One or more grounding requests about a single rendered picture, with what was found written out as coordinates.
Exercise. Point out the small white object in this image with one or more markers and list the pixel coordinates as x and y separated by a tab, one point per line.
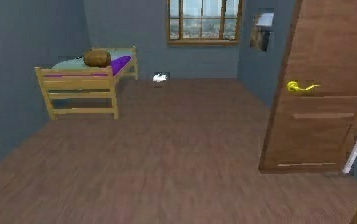
159	77

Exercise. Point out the wooden framed window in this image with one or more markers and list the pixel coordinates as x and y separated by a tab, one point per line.
204	20

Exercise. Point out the brown round pillow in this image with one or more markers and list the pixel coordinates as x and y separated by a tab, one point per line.
97	58

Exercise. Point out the wooden bed with purple blanket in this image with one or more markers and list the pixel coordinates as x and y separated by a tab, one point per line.
81	83

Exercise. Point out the brown wooden room door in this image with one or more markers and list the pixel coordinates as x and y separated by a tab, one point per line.
319	126

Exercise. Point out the framed wall picture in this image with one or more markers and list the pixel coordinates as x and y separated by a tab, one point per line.
262	31

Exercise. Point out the white door frame strip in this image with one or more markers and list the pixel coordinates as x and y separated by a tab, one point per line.
356	146

